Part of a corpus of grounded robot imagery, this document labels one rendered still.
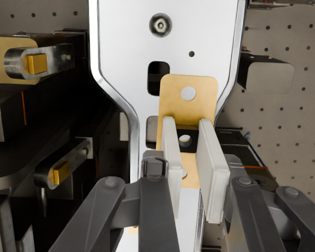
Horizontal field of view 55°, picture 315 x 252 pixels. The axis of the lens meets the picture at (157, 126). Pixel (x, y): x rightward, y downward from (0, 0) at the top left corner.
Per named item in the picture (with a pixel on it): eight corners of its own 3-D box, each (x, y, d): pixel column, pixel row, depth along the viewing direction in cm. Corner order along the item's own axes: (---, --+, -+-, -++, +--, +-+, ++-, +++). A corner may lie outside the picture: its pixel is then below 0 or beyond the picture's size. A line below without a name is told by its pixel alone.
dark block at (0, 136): (87, 79, 76) (4, 142, 36) (59, 78, 76) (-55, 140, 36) (86, 59, 74) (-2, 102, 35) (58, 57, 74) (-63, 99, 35)
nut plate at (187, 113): (204, 187, 23) (206, 196, 22) (153, 184, 23) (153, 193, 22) (219, 76, 20) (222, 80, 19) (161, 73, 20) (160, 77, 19)
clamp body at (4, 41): (99, 56, 74) (41, 88, 39) (54, 54, 75) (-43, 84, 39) (98, 28, 72) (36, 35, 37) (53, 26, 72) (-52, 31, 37)
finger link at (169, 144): (177, 222, 15) (162, 221, 15) (170, 156, 21) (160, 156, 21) (183, 168, 14) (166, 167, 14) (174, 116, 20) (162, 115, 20)
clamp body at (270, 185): (247, 149, 82) (305, 236, 49) (204, 147, 82) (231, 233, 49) (251, 126, 80) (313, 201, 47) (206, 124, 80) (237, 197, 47)
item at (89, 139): (117, 111, 79) (93, 159, 51) (105, 110, 79) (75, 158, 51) (117, 96, 77) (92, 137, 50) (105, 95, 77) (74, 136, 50)
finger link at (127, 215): (165, 233, 13) (94, 230, 13) (162, 173, 18) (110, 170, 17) (167, 204, 12) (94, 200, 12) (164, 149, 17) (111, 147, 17)
